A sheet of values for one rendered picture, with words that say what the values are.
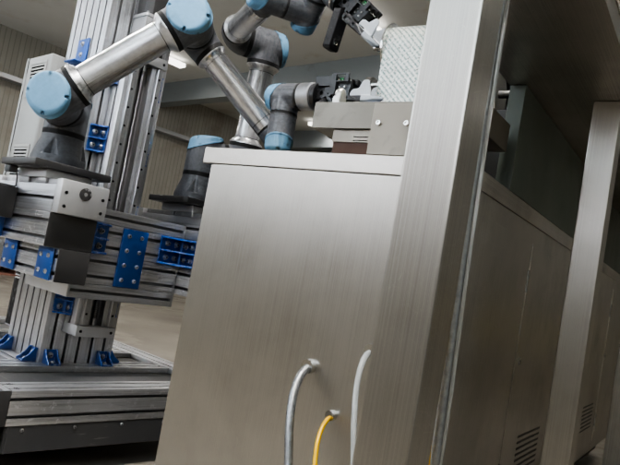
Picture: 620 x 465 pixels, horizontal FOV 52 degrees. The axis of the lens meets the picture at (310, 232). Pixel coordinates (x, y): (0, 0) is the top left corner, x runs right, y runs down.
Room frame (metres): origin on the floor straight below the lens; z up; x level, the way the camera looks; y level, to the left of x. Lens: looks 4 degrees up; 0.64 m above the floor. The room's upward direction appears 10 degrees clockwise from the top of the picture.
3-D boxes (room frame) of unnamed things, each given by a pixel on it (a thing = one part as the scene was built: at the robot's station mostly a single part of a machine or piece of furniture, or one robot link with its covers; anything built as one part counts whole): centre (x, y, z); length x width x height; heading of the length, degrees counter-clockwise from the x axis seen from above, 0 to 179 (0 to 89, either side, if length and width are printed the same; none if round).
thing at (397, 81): (1.49, -0.20, 1.11); 0.23 x 0.01 x 0.18; 56
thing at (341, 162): (2.37, -0.69, 0.88); 2.52 x 0.66 x 0.04; 146
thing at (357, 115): (1.37, -0.17, 1.00); 0.40 x 0.16 x 0.06; 56
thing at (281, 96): (1.71, 0.13, 1.11); 0.11 x 0.08 x 0.09; 56
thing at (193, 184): (2.15, 0.41, 0.87); 0.15 x 0.15 x 0.10
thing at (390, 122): (1.28, -0.13, 0.97); 0.10 x 0.03 x 0.11; 56
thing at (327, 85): (1.63, 0.00, 1.12); 0.12 x 0.08 x 0.09; 56
